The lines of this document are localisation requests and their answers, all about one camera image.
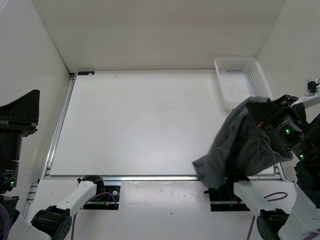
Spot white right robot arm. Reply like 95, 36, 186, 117
224, 94, 320, 240

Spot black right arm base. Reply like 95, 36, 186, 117
203, 186, 249, 212

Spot grey shorts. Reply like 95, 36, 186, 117
192, 96, 293, 189

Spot white plastic basket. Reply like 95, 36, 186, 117
214, 56, 273, 111

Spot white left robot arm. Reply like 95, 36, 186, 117
0, 89, 105, 240

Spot aluminium left side rail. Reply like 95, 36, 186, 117
23, 72, 78, 216

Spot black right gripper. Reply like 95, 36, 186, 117
245, 93, 316, 158

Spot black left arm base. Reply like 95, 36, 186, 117
82, 181, 121, 211

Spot aluminium table edge rail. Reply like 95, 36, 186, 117
44, 174, 284, 182

